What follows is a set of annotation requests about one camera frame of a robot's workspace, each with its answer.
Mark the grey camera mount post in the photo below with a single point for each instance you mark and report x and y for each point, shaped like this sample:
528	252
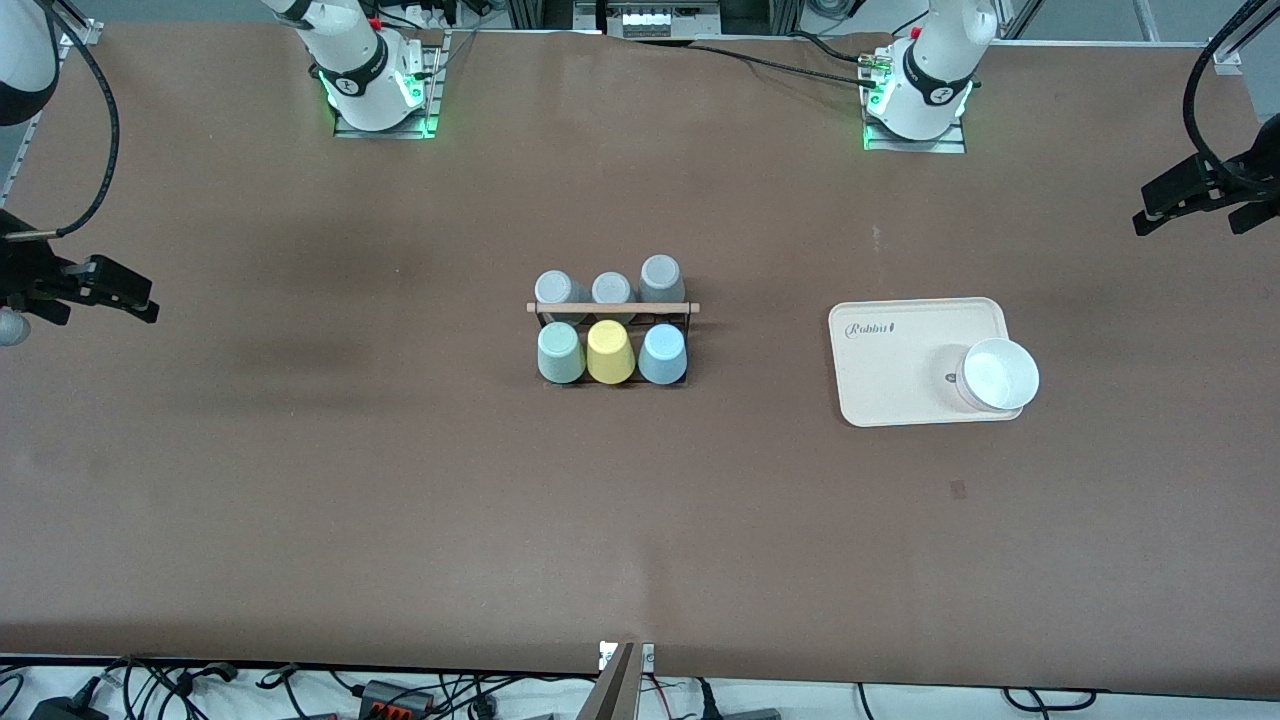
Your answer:
612	690

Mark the orange black connector block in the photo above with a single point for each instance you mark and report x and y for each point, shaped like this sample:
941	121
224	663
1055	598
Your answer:
395	698

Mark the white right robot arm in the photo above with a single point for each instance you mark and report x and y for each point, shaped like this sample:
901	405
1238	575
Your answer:
355	50

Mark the pale blue cup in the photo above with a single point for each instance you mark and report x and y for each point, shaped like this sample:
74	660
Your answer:
662	356

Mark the pale green cup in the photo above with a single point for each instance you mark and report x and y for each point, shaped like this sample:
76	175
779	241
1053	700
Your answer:
561	355

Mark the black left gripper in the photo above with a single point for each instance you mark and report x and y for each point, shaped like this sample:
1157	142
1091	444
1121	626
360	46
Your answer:
1262	182

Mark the beige tray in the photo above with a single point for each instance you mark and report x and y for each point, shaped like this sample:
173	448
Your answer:
900	390

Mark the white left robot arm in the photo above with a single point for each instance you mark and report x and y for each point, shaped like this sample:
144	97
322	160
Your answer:
935	70

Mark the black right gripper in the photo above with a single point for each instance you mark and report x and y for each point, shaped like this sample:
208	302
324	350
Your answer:
24	270

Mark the black plug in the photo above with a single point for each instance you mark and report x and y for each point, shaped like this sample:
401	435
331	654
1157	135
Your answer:
706	702

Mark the aluminium frame profile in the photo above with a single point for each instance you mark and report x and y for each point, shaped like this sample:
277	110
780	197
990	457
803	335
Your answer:
90	32
1225	55

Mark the yellow cup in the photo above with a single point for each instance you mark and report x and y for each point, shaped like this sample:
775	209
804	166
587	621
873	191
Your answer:
609	352

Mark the grey electrical box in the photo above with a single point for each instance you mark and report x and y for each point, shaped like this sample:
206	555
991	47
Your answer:
660	20

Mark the grey cup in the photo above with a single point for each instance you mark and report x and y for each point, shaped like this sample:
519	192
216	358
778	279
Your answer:
558	288
612	288
662	278

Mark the black power adapter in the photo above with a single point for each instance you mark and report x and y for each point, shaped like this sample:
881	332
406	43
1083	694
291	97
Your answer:
70	710

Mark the white bowl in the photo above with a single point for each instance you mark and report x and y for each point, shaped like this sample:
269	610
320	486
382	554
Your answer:
1000	375

